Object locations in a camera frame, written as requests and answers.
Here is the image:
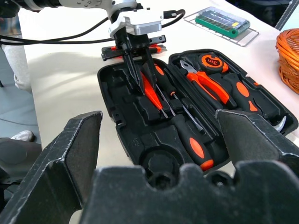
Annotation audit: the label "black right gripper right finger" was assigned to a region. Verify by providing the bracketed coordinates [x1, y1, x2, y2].
[215, 109, 299, 174]

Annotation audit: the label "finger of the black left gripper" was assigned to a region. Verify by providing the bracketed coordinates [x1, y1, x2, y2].
[121, 43, 145, 96]
[142, 46, 157, 91]

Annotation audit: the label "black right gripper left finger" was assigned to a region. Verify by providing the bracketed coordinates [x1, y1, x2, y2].
[0, 111, 104, 224]

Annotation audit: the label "orange handled small screwdriver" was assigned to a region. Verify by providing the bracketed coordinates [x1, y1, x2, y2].
[140, 66, 169, 119]

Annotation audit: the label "black plastic tool case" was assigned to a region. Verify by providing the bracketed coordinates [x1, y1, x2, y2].
[97, 48, 292, 179]

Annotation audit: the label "slim black orange screwdriver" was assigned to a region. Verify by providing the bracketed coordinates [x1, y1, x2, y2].
[153, 63, 206, 135]

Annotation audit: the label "black orange utility knife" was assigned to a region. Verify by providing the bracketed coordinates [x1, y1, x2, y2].
[101, 35, 168, 62]

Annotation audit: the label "white shoe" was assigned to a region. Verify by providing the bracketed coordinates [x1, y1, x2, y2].
[10, 130, 36, 142]

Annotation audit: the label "black rounded object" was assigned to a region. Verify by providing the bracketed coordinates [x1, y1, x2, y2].
[0, 137, 44, 206]

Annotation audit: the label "black orange claw hammer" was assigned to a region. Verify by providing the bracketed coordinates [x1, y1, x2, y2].
[221, 73, 287, 134]

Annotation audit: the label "large black orange screwdriver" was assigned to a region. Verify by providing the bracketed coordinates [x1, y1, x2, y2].
[155, 83, 214, 172]

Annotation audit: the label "orange black tape measure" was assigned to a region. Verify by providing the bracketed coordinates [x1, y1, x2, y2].
[198, 53, 230, 74]

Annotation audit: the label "green screwdriver bit box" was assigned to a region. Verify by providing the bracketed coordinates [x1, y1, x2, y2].
[194, 7, 251, 39]

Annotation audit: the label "orange wicker basket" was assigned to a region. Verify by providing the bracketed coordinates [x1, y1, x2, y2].
[275, 28, 299, 94]

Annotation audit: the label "grey trousered person leg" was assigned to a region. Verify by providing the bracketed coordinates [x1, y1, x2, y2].
[1, 14, 33, 92]

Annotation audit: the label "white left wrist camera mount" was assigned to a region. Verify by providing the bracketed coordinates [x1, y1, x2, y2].
[108, 0, 164, 39]

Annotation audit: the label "orange handled pliers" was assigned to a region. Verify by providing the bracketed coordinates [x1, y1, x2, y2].
[179, 59, 237, 108]

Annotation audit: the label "grey wire rack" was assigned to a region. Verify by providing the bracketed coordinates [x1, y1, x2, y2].
[183, 10, 260, 48]

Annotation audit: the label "white metal frame post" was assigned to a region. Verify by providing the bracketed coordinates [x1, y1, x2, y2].
[275, 0, 296, 30]

